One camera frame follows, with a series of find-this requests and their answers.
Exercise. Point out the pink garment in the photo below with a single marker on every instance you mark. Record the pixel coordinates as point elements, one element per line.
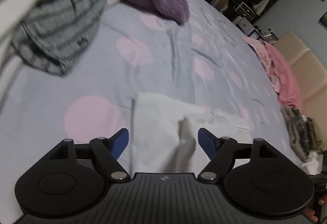
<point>279,72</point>

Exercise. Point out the grey striped garment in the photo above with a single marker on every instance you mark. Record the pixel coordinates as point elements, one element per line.
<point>56,32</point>

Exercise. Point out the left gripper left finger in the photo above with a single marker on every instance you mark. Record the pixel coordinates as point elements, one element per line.
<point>72,178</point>

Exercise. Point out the black white patterned garment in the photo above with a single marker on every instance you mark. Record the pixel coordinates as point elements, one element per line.
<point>304,133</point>

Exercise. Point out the person hand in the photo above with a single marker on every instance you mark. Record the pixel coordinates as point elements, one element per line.
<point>310,213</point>

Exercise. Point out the beige padded headboard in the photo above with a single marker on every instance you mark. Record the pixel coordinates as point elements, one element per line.
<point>311,78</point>

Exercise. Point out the white t-shirt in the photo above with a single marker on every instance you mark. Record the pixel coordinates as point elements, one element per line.
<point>164,134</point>

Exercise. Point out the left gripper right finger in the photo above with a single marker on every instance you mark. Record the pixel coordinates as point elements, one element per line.
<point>255,177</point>

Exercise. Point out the grey pink-dotted bed sheet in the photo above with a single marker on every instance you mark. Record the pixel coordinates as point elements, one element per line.
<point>205,62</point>

